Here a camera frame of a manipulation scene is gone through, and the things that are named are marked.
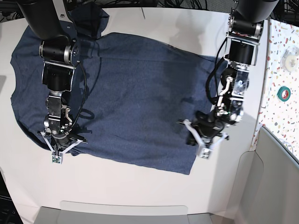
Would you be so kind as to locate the terrazzo patterned side board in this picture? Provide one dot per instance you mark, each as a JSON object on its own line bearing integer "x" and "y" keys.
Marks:
{"x": 281, "y": 118}

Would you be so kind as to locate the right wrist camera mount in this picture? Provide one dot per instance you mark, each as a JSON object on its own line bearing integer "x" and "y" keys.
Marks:
{"x": 56, "y": 156}

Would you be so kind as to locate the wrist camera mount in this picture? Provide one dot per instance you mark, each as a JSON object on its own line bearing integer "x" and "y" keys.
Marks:
{"x": 194, "y": 139}
{"x": 56, "y": 156}

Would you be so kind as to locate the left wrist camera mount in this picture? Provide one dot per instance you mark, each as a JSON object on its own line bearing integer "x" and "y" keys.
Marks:
{"x": 194, "y": 139}

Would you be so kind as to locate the clear tape spool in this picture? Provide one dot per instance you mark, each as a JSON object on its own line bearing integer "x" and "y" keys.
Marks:
{"x": 290, "y": 59}

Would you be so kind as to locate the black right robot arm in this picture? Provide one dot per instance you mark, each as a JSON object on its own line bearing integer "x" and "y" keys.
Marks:
{"x": 59, "y": 48}

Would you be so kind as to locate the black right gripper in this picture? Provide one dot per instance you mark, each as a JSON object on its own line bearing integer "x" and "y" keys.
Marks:
{"x": 64, "y": 142}

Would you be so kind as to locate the green tape roll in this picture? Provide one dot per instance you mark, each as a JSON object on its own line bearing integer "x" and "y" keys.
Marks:
{"x": 284, "y": 93}

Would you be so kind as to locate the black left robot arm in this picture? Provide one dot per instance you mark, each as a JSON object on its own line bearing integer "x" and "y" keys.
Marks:
{"x": 227, "y": 83}

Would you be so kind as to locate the dark blue t-shirt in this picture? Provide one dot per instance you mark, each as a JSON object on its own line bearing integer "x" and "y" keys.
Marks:
{"x": 130, "y": 93}

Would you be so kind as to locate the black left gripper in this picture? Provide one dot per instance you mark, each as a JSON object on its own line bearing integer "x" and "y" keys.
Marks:
{"x": 208, "y": 126}

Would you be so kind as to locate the grey bin front edge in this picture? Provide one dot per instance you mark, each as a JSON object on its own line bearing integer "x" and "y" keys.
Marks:
{"x": 90, "y": 213}

